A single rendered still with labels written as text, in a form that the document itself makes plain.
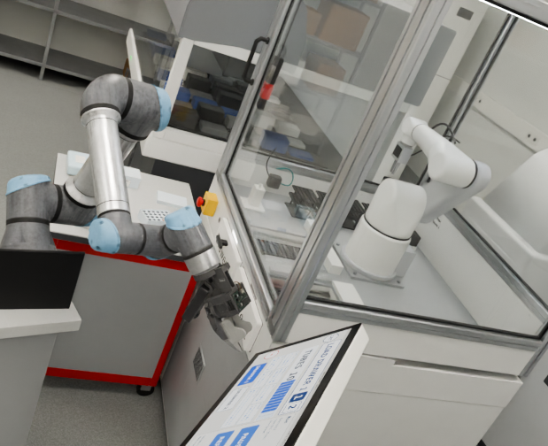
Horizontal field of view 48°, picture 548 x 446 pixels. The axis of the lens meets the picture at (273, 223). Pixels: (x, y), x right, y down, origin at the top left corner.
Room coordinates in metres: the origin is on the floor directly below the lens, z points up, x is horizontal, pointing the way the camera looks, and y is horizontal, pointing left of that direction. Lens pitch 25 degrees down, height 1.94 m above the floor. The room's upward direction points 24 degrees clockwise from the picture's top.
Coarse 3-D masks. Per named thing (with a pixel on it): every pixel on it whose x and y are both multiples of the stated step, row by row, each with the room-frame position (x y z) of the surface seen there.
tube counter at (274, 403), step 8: (288, 376) 1.11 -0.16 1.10; (296, 376) 1.10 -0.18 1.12; (280, 384) 1.08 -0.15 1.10; (288, 384) 1.07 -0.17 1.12; (280, 392) 1.04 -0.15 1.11; (288, 392) 1.03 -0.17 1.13; (272, 400) 1.01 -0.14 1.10; (280, 400) 1.00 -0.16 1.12; (264, 408) 0.99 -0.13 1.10; (272, 408) 0.98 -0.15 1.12; (264, 416) 0.95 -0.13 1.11; (272, 416) 0.94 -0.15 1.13
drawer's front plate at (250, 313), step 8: (240, 272) 1.74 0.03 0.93; (240, 280) 1.72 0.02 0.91; (248, 288) 1.67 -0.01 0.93; (248, 304) 1.60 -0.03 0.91; (240, 312) 1.63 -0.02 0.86; (248, 312) 1.58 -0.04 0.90; (256, 312) 1.56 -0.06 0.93; (248, 320) 1.56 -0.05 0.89; (256, 320) 1.52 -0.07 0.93; (256, 328) 1.51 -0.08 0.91; (248, 336) 1.52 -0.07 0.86; (256, 336) 1.52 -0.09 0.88; (248, 344) 1.51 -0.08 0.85
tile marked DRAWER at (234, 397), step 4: (240, 388) 1.13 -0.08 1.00; (244, 388) 1.12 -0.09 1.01; (232, 392) 1.12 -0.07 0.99; (236, 392) 1.12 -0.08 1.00; (240, 392) 1.11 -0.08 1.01; (244, 392) 1.10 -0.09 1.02; (228, 396) 1.11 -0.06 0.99; (232, 396) 1.10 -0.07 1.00; (236, 396) 1.09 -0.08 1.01; (240, 396) 1.08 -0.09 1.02; (228, 400) 1.09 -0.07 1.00; (232, 400) 1.08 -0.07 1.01; (236, 400) 1.07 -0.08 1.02; (224, 404) 1.07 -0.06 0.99; (228, 404) 1.06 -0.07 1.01; (232, 404) 1.06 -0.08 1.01; (220, 408) 1.06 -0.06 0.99; (224, 408) 1.05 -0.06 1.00; (228, 408) 1.04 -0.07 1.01; (232, 408) 1.04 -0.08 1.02
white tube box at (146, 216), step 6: (144, 210) 2.11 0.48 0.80; (150, 210) 2.13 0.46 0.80; (156, 210) 2.15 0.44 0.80; (162, 210) 2.16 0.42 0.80; (138, 216) 2.09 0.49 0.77; (144, 216) 2.06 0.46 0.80; (150, 216) 2.08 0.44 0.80; (156, 216) 2.10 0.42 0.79; (162, 216) 2.12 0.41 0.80; (144, 222) 2.05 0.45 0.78; (150, 222) 2.05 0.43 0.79; (156, 222) 2.06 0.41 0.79; (162, 222) 2.08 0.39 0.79
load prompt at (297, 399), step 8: (328, 344) 1.22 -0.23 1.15; (336, 344) 1.20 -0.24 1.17; (320, 352) 1.18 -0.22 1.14; (328, 352) 1.17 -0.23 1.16; (320, 360) 1.14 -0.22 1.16; (328, 360) 1.12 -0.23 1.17; (312, 368) 1.11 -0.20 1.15; (320, 368) 1.09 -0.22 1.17; (304, 376) 1.08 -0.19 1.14; (312, 376) 1.07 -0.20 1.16; (304, 384) 1.04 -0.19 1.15; (312, 384) 1.03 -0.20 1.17; (296, 392) 1.02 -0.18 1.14; (304, 392) 1.00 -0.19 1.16; (288, 400) 0.99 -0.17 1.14; (296, 400) 0.98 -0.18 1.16; (304, 400) 0.97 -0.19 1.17; (288, 408) 0.96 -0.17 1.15; (296, 408) 0.95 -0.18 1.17
